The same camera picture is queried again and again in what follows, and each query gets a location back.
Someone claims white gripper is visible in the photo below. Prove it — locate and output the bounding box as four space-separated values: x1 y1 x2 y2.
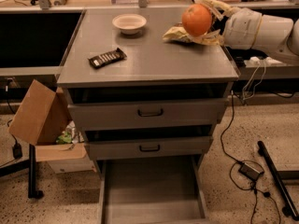
191 0 263 50

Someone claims orange fruit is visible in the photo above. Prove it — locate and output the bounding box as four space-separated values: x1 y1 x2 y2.
181 4 212 37

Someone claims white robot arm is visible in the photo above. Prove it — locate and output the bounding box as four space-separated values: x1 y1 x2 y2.
195 0 299 65

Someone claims grey drawer cabinet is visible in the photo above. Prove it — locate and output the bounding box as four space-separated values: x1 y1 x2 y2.
58 7 238 146

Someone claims grey top drawer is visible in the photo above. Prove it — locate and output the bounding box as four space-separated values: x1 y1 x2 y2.
68 98 226 131

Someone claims grey bottom drawer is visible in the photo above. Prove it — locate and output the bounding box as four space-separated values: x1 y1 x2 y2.
97 156 219 224

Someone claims yellow brown chip bag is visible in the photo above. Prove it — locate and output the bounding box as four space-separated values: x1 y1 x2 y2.
163 23 192 43

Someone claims white plug adapter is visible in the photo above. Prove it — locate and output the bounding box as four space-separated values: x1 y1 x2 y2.
249 56 260 63

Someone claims white power strip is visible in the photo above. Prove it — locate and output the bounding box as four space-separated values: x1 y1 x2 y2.
264 57 278 65

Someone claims white paper bowl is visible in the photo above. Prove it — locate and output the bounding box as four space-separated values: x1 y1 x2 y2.
112 14 147 35

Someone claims black snack bar wrapper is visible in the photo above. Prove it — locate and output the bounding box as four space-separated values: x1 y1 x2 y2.
88 48 127 69

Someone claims black power adapter brick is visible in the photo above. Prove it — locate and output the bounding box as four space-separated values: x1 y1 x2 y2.
238 163 263 181

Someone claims green snack packet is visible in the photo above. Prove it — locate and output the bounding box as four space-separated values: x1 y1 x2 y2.
56 131 72 145

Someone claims brown cardboard box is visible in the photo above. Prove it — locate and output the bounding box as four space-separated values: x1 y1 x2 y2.
8 79 86 161

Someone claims black table leg right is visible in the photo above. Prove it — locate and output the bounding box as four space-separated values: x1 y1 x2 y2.
257 141 299 221

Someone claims black table leg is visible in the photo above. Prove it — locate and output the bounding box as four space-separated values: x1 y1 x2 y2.
0 145 44 199
257 141 299 221

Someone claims black table leg left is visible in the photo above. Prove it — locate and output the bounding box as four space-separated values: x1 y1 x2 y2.
0 145 44 199

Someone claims black plug adapter left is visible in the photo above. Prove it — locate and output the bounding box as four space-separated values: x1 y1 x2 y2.
12 143 22 159

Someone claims black power cable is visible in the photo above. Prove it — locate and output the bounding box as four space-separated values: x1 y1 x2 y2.
220 91 282 224

